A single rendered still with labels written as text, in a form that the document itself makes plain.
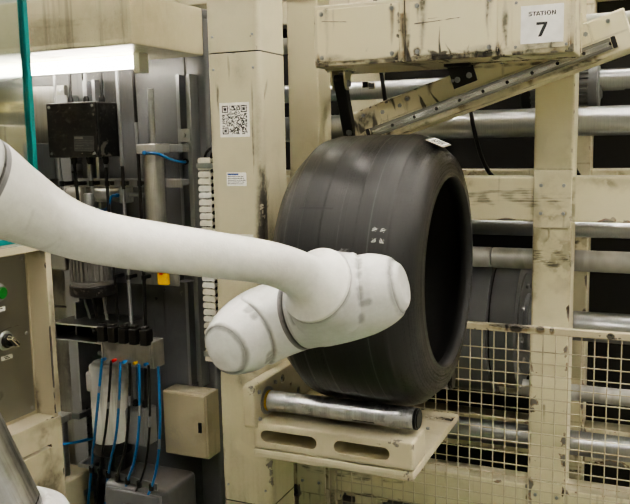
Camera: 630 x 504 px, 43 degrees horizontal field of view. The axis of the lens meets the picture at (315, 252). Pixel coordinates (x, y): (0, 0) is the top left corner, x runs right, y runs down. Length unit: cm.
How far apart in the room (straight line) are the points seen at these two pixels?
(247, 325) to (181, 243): 20
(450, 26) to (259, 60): 44
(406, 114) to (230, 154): 49
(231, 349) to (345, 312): 17
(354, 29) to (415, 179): 54
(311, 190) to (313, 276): 58
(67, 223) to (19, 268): 85
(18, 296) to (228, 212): 48
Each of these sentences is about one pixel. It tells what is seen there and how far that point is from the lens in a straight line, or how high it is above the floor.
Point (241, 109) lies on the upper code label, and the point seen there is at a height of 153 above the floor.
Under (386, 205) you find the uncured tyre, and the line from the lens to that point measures 147.
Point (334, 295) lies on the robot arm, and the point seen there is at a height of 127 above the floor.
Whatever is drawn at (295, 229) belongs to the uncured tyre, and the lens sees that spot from 151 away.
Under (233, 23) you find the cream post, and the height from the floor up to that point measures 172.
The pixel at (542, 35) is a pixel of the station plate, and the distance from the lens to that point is 183.
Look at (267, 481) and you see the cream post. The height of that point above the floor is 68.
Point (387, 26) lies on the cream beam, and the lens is 192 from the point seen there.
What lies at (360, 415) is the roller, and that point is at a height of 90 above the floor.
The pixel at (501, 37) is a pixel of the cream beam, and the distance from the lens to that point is 185.
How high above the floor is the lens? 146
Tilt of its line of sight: 8 degrees down
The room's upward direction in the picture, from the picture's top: 1 degrees counter-clockwise
